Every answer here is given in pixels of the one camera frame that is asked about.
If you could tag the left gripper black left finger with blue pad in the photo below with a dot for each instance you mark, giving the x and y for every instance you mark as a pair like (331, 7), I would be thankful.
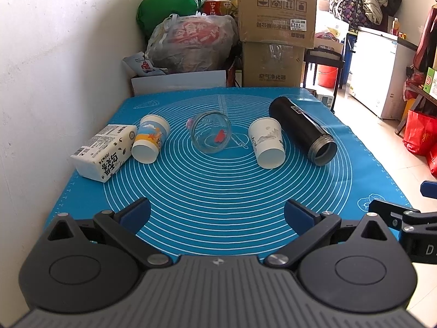
(120, 230)

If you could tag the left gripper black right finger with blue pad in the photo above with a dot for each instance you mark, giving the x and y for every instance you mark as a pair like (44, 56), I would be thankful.
(314, 231)

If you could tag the white paper cup ink landscape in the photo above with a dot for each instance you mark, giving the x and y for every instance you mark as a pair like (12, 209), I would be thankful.
(266, 137)

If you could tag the white blue cartoon paper cup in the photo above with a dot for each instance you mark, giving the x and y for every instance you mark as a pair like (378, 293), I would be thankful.
(153, 131)

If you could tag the clear glass cup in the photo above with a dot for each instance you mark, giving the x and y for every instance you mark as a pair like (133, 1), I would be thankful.
(210, 132)

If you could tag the white milk carton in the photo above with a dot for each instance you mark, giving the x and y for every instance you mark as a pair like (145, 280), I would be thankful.
(103, 155)

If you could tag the black thermos bottle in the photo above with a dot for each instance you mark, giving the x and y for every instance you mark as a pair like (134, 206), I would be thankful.
(312, 139)

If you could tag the blue silicone baking mat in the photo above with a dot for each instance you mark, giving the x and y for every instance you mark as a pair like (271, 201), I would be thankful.
(224, 204)

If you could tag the red shopping bag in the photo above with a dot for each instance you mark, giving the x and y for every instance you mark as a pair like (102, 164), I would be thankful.
(419, 133)

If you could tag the white flat box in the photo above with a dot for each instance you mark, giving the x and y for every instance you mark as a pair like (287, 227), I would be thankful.
(178, 81)

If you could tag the red plastic bucket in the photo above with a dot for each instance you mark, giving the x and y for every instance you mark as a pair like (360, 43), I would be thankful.
(327, 76)

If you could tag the small white printed bag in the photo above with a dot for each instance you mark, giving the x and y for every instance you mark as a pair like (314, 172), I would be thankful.
(142, 66)

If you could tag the lower cardboard box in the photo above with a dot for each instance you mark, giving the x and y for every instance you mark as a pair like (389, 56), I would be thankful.
(271, 65)

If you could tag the cardboard box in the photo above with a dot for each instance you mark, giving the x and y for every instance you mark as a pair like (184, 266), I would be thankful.
(271, 65)
(284, 22)

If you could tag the black metal stool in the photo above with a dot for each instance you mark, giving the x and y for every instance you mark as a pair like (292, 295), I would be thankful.
(320, 56)

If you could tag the white chest freezer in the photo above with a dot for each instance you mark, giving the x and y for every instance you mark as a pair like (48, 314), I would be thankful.
(378, 71)

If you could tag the clear plastic bag red contents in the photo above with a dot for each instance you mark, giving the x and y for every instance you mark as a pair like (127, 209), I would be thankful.
(185, 44)

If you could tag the upper cardboard box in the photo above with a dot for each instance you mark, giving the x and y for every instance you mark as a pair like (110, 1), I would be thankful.
(284, 22)

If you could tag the green bag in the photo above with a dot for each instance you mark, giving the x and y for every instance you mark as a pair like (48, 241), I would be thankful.
(151, 13)

